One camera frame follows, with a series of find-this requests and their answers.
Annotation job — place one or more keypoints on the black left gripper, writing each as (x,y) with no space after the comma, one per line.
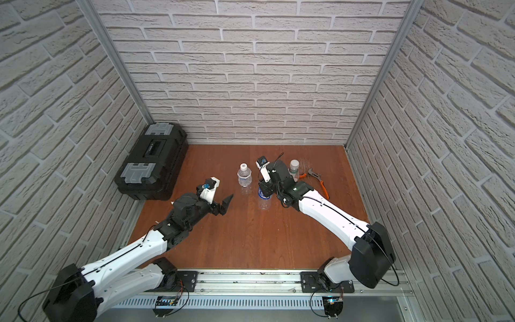
(215,206)

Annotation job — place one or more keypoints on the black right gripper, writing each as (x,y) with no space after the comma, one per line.
(267,192)

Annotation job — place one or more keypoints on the clear bottle blue label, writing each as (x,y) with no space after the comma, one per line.
(264,202)

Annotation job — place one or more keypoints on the clear labelled bottle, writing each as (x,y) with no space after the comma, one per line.
(244,175)

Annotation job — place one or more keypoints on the grey white bottle cap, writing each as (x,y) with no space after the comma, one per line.
(294,164)

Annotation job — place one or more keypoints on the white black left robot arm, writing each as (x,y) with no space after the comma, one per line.
(84,293)

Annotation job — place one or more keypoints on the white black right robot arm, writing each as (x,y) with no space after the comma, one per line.
(372,253)

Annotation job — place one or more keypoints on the black plastic toolbox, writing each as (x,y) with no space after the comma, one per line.
(151,170)

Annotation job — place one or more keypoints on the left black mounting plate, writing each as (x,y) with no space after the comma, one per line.
(174,279)

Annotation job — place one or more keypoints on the black mounting plate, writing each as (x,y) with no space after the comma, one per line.
(174,279)
(315,282)

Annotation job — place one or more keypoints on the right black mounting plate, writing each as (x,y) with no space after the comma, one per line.
(315,282)

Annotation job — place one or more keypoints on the left controller circuit board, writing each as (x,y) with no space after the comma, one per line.
(165,306)

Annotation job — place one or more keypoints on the controller circuit board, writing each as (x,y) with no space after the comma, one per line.
(165,306)
(333,306)

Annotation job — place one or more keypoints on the right controller circuit board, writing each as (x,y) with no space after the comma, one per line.
(333,306)

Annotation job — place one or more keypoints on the right corner aluminium profile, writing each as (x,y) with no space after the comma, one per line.
(399,39)

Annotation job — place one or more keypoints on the corner aluminium profile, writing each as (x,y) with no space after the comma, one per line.
(399,39)
(94,20)

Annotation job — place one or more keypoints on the left corner aluminium profile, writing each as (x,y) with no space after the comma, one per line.
(94,20)

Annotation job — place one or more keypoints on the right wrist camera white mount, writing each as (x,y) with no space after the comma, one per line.
(262,164)

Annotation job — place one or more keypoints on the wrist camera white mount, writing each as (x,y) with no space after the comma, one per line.
(262,164)
(207,190)

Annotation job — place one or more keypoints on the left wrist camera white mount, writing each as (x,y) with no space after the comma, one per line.
(207,190)

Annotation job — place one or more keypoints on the orange handled pliers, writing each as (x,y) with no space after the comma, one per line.
(312,173)

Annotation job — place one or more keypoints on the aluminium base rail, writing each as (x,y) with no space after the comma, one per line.
(264,289)

